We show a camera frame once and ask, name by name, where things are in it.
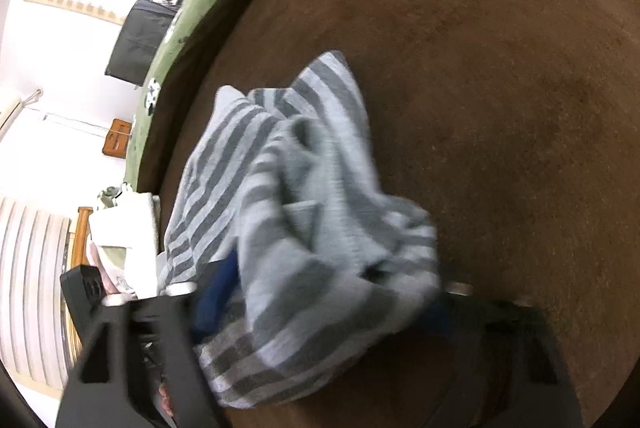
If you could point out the brown blanket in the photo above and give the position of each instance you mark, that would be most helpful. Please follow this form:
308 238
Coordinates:
475 83

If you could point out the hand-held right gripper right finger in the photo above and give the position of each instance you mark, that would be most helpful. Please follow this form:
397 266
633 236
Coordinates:
441 314

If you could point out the wooden headboard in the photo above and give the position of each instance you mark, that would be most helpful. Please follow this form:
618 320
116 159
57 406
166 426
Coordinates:
80 233

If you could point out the small wooden cabinet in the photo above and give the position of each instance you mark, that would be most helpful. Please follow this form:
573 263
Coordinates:
117 137

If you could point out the green cow print bed sheet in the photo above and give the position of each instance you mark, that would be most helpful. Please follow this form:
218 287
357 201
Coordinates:
200 8

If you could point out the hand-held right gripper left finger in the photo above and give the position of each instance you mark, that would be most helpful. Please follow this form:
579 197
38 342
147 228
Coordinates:
220 295

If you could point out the grey striped sock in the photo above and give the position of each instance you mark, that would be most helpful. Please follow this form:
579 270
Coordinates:
310 218

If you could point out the black fabric cabinet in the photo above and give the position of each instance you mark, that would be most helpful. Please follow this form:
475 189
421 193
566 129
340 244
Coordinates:
137 40

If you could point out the cream and green fleece blanket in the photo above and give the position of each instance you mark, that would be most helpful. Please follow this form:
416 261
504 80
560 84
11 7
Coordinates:
132 238

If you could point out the striped window curtain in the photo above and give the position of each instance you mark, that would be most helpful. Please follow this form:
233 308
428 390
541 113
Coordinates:
32 288

